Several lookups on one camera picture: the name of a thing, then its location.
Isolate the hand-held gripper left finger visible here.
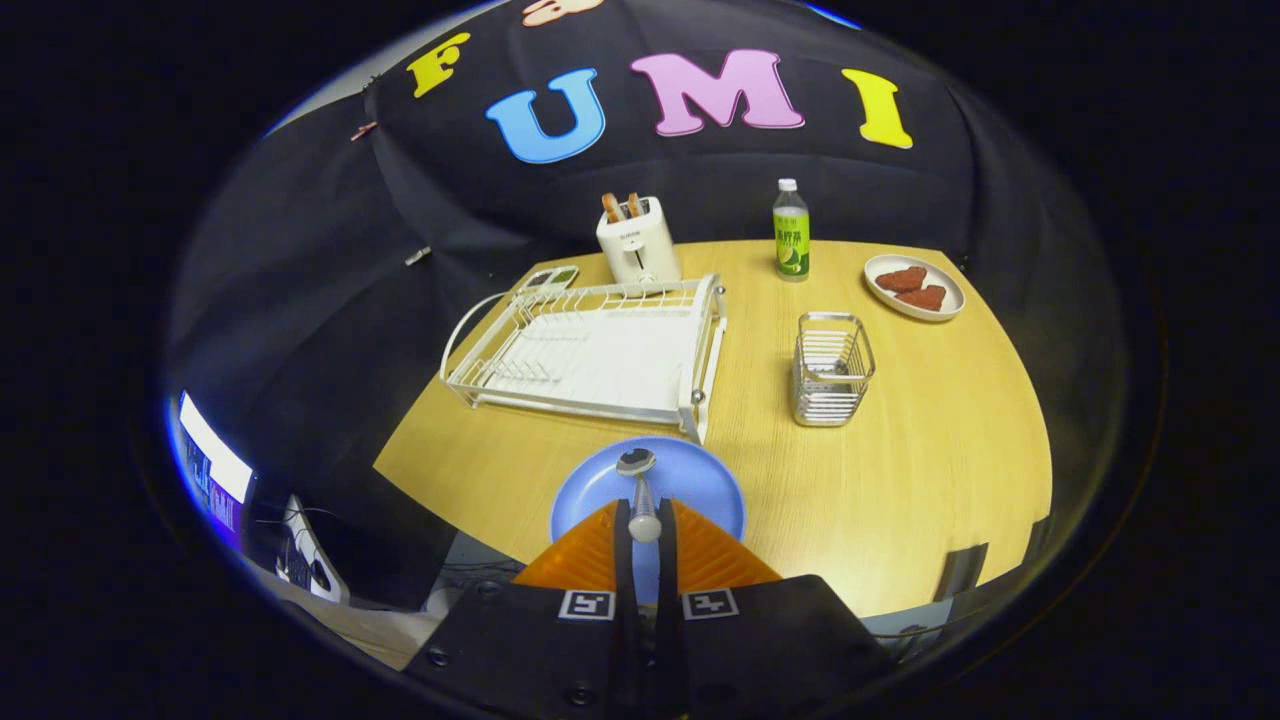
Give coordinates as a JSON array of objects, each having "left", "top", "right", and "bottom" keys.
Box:
[{"left": 403, "top": 498, "right": 641, "bottom": 719}]

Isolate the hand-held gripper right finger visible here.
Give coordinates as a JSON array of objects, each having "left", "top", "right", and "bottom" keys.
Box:
[{"left": 655, "top": 498, "right": 896, "bottom": 719}]

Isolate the metal spoon with blue handle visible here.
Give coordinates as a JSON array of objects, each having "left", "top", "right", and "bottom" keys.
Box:
[{"left": 616, "top": 449, "right": 663, "bottom": 544}]

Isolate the blue plate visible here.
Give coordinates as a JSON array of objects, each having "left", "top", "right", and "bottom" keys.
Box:
[{"left": 550, "top": 436, "right": 747, "bottom": 606}]

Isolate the white wire dish rack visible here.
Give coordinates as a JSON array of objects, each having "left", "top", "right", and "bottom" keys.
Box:
[{"left": 440, "top": 273, "right": 728, "bottom": 445}]

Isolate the metal wire basket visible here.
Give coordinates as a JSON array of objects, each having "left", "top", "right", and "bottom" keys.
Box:
[{"left": 792, "top": 312, "right": 877, "bottom": 428}]

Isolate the white plate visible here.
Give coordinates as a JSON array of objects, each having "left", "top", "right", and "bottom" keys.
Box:
[{"left": 864, "top": 254, "right": 966, "bottom": 322}]

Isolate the white toaster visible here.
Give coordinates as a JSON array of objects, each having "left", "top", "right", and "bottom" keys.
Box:
[{"left": 596, "top": 196, "right": 683, "bottom": 286}]

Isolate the white power strip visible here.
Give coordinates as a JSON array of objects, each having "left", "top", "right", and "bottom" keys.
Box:
[{"left": 275, "top": 495, "right": 351, "bottom": 604}]

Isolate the green label drink bottle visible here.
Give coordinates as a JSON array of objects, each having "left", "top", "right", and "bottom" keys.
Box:
[{"left": 772, "top": 178, "right": 811, "bottom": 282}]

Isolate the black backdrop cloth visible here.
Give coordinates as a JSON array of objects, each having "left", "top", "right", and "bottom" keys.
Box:
[{"left": 165, "top": 0, "right": 1131, "bottom": 611}]

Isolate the computer monitor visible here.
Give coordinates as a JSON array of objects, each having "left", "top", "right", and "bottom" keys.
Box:
[{"left": 170, "top": 390, "right": 256, "bottom": 541}]

